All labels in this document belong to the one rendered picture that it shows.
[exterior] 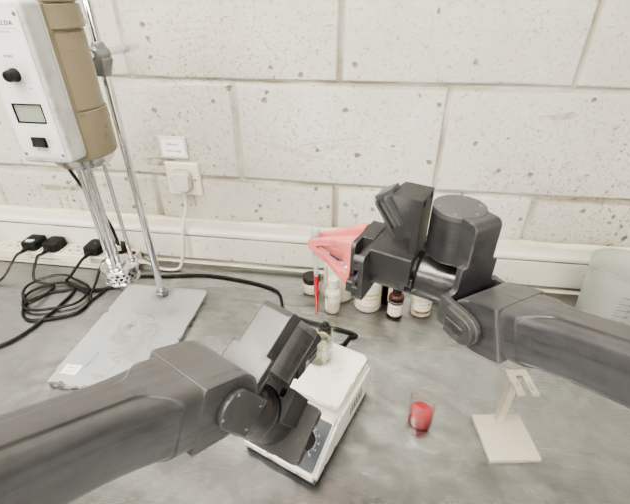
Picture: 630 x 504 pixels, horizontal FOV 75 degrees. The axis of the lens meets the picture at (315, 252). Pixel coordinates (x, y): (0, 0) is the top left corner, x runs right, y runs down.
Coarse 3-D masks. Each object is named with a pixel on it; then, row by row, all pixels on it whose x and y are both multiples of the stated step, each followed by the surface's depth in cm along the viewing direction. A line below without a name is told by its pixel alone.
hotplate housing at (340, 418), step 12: (360, 384) 67; (348, 396) 64; (360, 396) 69; (324, 408) 63; (348, 408) 64; (336, 420) 61; (348, 420) 66; (336, 432) 61; (252, 444) 63; (324, 444) 60; (336, 444) 63; (264, 456) 63; (276, 456) 61; (324, 456) 59; (288, 468) 60; (300, 468) 59; (312, 480) 58
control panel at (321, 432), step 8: (320, 424) 61; (328, 424) 61; (320, 432) 61; (328, 432) 60; (320, 440) 60; (312, 448) 60; (320, 448) 59; (304, 456) 59; (312, 456) 59; (304, 464) 59; (312, 464) 59; (312, 472) 58
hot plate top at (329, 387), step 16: (336, 352) 70; (352, 352) 70; (320, 368) 67; (336, 368) 67; (352, 368) 67; (304, 384) 64; (320, 384) 64; (336, 384) 64; (352, 384) 64; (320, 400) 62; (336, 400) 62
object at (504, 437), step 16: (512, 384) 60; (528, 384) 60; (480, 416) 68; (496, 416) 67; (512, 416) 68; (480, 432) 66; (496, 432) 66; (512, 432) 66; (496, 448) 64; (512, 448) 64; (528, 448) 64
